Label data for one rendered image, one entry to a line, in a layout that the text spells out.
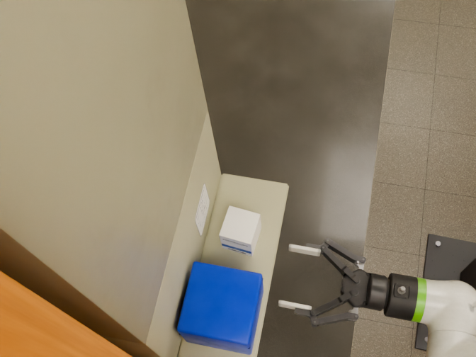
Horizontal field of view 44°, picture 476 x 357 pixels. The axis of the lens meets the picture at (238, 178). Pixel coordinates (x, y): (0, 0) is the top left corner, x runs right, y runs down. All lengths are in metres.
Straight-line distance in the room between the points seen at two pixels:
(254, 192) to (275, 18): 1.01
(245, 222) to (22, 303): 0.72
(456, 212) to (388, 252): 0.35
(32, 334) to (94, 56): 0.27
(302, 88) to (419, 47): 1.41
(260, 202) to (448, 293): 0.49
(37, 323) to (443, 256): 2.43
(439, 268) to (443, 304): 1.29
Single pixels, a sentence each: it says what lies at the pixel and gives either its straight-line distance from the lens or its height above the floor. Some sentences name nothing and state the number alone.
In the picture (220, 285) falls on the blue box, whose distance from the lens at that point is 0.82.
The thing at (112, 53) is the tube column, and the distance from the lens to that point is 0.46.
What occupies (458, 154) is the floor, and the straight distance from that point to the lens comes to 2.81.
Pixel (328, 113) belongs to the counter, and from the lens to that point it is 1.70.
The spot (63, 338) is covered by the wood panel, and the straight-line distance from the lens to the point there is 0.22.
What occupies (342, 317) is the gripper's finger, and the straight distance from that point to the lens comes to 1.27.
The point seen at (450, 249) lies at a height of 0.02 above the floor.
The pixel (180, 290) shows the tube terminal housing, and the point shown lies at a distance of 0.83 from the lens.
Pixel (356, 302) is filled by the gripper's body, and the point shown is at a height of 1.15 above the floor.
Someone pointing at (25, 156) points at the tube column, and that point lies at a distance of 0.36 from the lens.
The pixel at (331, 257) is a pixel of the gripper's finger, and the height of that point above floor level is 1.15.
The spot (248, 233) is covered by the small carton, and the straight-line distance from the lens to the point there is 0.88.
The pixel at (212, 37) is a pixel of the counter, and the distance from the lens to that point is 1.87.
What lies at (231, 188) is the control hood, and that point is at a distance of 0.97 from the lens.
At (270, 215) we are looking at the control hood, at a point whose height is 1.51.
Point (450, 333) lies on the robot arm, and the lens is 1.26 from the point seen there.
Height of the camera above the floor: 2.39
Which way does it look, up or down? 65 degrees down
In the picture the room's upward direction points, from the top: 8 degrees counter-clockwise
